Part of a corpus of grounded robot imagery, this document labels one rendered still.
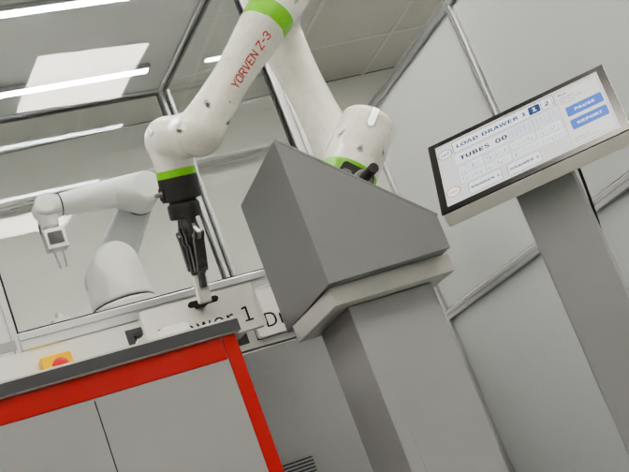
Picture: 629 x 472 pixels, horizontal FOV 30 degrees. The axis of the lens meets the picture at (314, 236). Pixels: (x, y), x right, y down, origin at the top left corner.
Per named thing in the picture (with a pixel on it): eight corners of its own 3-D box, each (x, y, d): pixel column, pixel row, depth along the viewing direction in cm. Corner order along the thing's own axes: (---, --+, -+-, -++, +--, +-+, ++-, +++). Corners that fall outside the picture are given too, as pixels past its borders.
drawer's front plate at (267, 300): (360, 308, 304) (344, 270, 306) (260, 337, 291) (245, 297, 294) (358, 310, 305) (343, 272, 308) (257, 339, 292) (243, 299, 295)
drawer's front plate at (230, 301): (268, 324, 278) (252, 282, 281) (153, 357, 266) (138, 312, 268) (265, 326, 280) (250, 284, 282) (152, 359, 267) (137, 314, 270)
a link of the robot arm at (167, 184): (206, 169, 266) (192, 173, 274) (157, 181, 261) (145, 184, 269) (212, 196, 267) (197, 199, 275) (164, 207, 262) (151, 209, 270)
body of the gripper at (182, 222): (161, 205, 271) (169, 244, 271) (173, 203, 263) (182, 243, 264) (191, 199, 274) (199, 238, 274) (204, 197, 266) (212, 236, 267)
